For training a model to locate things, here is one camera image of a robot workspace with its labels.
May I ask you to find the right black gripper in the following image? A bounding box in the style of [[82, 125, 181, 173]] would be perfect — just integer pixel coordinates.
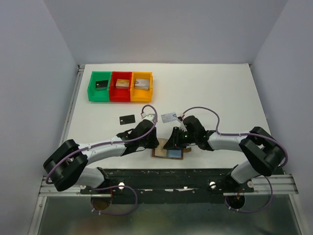
[[163, 126, 197, 150]]

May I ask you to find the brown leather card holder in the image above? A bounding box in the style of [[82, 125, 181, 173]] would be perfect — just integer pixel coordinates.
[[152, 147, 191, 160]]

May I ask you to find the silver VIP credit card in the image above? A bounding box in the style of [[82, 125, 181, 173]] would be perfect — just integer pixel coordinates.
[[161, 112, 178, 123]]

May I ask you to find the black credit card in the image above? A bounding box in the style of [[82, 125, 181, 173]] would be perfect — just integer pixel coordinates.
[[119, 115, 135, 125]]

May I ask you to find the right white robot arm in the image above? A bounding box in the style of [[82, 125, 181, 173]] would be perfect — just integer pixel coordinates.
[[163, 116, 286, 192]]

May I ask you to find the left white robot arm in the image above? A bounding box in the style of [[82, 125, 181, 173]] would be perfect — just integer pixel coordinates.
[[43, 119, 158, 193]]

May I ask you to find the silver card stack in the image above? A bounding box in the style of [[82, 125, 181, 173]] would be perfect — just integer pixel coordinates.
[[134, 79, 150, 91]]

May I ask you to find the gold card stack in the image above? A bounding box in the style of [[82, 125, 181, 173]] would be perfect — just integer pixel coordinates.
[[115, 79, 129, 89]]

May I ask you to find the black card stack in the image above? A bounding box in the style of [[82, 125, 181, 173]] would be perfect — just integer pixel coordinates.
[[95, 80, 109, 91]]

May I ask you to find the orange plastic bin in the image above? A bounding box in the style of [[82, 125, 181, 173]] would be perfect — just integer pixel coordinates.
[[130, 71, 153, 103]]

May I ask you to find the red plastic bin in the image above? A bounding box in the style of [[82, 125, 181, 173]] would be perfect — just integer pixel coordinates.
[[109, 71, 132, 102]]

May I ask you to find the green plastic bin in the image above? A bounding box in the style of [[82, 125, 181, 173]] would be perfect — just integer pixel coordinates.
[[88, 71, 112, 102]]

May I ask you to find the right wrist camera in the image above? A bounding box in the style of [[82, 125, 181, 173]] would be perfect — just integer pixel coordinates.
[[177, 114, 187, 132]]

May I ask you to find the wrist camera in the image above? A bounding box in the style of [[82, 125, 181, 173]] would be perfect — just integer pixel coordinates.
[[177, 114, 187, 132], [141, 113, 157, 123]]

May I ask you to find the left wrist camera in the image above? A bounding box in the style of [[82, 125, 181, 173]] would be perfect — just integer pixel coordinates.
[[141, 113, 157, 123]]

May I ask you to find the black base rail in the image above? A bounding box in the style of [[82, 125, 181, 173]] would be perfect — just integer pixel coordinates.
[[80, 168, 254, 204]]

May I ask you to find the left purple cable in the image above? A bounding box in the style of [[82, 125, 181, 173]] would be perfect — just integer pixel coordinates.
[[45, 105, 157, 216]]

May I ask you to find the purple cable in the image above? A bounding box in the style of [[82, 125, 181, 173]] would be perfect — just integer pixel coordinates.
[[45, 105, 157, 216], [182, 106, 289, 213]]

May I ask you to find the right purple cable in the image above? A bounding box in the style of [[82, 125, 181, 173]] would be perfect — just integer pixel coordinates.
[[182, 106, 289, 213]]

